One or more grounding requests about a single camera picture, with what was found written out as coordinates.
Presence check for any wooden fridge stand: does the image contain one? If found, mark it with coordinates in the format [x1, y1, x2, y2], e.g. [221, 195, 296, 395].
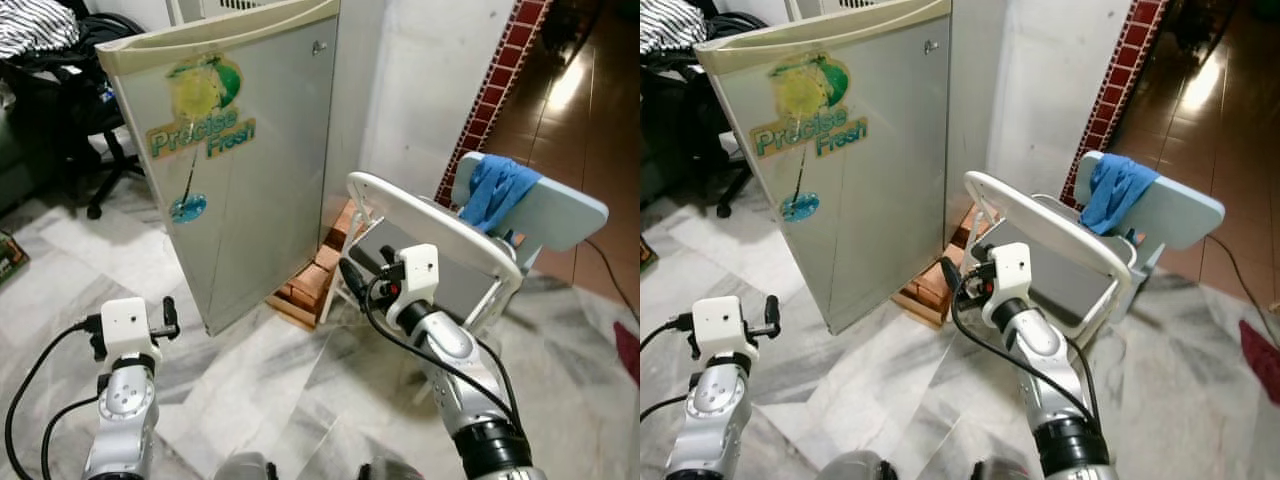
[266, 198, 363, 332]
[893, 203, 978, 330]

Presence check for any grey single-door fridge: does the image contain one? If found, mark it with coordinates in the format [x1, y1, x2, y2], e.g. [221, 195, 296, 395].
[96, 0, 393, 338]
[693, 0, 1013, 337]

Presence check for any green yellow fridge sticker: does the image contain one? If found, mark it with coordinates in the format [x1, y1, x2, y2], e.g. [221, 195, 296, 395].
[751, 52, 871, 224]
[145, 55, 259, 225]

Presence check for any white folding chair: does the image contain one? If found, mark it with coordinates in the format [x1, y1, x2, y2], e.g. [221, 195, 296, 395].
[938, 169, 1143, 348]
[319, 171, 528, 348]

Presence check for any red floor mat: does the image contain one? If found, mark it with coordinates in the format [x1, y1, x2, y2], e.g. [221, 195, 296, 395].
[611, 319, 641, 388]
[1237, 319, 1280, 408]

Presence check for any blue cloth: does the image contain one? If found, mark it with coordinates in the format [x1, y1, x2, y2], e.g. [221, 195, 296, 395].
[459, 154, 543, 238]
[1079, 153, 1163, 238]

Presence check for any grey left robot foot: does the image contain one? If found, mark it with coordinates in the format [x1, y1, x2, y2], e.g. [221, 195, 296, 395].
[814, 449, 888, 480]
[214, 451, 283, 480]

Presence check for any grey robot foot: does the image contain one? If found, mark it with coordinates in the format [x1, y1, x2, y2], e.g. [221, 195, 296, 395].
[814, 449, 888, 480]
[973, 457, 1033, 480]
[214, 451, 283, 480]
[358, 457, 423, 480]

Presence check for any light blue child chair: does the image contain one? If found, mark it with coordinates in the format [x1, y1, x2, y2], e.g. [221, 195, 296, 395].
[1073, 149, 1228, 278]
[436, 151, 612, 273]

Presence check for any grey right robot foot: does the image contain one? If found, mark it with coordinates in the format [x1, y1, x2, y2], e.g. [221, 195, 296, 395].
[973, 457, 1033, 480]
[358, 457, 423, 480]

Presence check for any black office chair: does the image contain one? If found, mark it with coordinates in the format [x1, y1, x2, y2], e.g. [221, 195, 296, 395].
[640, 10, 763, 218]
[0, 10, 148, 222]

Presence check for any black white striped cloth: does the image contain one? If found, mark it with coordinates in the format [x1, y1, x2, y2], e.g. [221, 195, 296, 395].
[640, 0, 708, 57]
[0, 0, 83, 62]

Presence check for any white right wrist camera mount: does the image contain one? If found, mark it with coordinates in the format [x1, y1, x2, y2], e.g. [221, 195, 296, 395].
[392, 243, 442, 309]
[981, 242, 1034, 307]

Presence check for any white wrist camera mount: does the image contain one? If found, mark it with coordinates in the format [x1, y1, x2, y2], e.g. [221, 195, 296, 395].
[392, 243, 442, 309]
[692, 296, 747, 362]
[981, 242, 1034, 307]
[99, 297, 152, 364]

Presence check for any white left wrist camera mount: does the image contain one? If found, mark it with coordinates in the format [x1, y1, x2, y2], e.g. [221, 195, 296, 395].
[99, 297, 152, 364]
[692, 296, 747, 362]

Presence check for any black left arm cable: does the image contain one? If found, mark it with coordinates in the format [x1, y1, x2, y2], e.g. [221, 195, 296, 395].
[640, 316, 698, 353]
[40, 394, 105, 480]
[640, 393, 693, 423]
[4, 318, 107, 480]

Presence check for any black floor cable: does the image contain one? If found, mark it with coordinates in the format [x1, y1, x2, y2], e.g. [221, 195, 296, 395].
[1199, 233, 1280, 313]
[579, 234, 641, 323]

